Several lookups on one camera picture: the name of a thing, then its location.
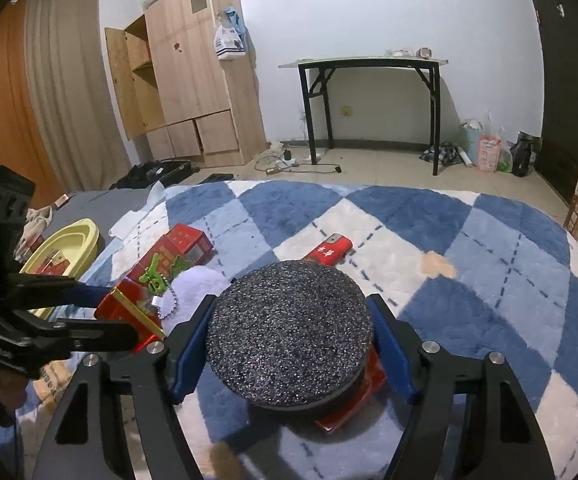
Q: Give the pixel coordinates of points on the grey bed sheet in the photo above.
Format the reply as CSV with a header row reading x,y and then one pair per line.
x,y
89,205

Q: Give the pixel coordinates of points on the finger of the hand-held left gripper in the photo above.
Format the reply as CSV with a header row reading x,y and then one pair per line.
x,y
86,294
99,335

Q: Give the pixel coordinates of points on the wall socket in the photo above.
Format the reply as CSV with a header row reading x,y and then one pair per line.
x,y
346,111

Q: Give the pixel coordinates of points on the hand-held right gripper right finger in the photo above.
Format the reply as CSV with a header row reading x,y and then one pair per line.
x,y
394,360

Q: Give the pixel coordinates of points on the white plastic bag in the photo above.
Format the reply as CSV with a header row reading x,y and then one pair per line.
x,y
229,42

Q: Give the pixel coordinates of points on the red capped tube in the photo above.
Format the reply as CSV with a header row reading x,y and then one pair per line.
x,y
326,251

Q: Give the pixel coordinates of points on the pink packet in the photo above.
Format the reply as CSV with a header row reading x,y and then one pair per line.
x,y
488,154

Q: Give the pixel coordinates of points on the blue white checked blanket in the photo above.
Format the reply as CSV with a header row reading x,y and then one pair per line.
x,y
469,285

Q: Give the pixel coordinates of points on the pale plastic bag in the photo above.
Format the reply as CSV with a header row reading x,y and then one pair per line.
x,y
470,140

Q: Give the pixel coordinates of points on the yellow plastic basin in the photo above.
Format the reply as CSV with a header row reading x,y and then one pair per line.
x,y
69,245

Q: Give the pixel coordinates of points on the black bottle on floor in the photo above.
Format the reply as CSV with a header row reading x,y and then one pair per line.
x,y
524,155

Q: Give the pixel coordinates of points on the small red box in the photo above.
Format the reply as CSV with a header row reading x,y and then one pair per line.
x,y
186,240

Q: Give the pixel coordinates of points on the beige curtain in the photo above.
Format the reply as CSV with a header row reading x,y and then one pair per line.
x,y
69,85

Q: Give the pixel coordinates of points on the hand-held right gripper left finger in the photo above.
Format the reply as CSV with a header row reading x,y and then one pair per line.
x,y
189,360

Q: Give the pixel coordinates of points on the lilac plush pouch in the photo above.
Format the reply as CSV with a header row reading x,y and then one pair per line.
x,y
194,290

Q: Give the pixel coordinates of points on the black folding table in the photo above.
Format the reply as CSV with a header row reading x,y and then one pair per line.
x,y
369,62

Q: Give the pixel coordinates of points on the orange wooden panel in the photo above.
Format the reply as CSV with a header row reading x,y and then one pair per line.
x,y
14,110

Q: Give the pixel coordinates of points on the plaid cloth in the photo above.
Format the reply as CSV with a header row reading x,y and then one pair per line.
x,y
441,155

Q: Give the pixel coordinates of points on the dark door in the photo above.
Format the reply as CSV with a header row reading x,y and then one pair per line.
x,y
569,85

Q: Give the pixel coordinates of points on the white power strip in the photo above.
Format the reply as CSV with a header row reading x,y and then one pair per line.
x,y
289,161

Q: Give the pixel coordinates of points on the light wooden wardrobe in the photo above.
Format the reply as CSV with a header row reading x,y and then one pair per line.
x,y
189,60

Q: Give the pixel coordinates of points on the large red box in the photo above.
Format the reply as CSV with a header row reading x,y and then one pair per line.
x,y
119,305

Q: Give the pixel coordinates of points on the black foam disc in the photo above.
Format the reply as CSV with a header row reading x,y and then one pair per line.
x,y
289,330

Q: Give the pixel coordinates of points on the red cigarette pack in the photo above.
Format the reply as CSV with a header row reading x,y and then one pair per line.
x,y
354,405

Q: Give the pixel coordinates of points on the green bag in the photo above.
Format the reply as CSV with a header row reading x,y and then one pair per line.
x,y
505,161

